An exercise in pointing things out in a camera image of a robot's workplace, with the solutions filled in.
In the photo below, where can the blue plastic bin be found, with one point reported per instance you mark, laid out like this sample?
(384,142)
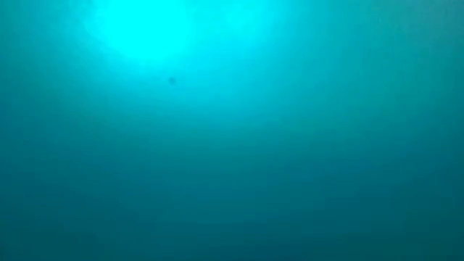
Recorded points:
(232,145)

